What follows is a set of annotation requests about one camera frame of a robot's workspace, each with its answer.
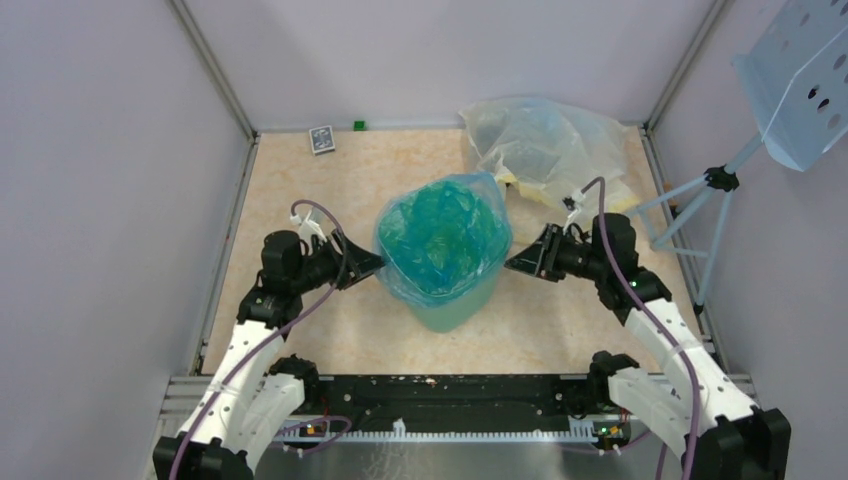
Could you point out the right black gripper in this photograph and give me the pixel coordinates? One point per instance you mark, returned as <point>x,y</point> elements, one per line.
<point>541,258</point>

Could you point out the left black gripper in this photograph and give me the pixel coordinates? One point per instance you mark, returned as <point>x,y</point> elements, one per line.
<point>362,264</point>

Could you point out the blue plastic trash bag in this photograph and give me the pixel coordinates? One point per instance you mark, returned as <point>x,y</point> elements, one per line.
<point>440,238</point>

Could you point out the green plastic trash bin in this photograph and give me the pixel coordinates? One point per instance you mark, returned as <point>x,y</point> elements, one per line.
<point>450,291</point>

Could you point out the clear yellow plastic bag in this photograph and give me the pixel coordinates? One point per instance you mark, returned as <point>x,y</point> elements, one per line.
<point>547,150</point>

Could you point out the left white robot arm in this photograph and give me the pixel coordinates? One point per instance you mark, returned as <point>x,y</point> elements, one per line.
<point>254,391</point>

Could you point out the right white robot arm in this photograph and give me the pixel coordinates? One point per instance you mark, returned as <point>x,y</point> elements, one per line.
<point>715,429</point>

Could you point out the playing card box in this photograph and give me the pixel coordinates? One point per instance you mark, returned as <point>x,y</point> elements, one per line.
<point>322,140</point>

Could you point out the light blue tripod stand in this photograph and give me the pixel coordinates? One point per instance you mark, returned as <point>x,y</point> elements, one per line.
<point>719,180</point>

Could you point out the perforated light blue panel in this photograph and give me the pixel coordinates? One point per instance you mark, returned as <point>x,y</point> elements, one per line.
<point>795,80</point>

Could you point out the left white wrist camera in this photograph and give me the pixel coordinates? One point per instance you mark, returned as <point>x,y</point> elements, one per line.
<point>308,226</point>

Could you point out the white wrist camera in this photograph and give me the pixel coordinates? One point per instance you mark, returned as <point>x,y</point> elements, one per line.
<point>308,226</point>
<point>574,204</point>

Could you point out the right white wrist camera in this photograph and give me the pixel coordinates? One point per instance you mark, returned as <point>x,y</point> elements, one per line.
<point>574,204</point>

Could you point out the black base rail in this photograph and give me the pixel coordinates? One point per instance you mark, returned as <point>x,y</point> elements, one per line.
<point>465,404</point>

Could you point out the white toothed cable strip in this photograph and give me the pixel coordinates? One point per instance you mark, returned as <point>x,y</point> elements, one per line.
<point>400,431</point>

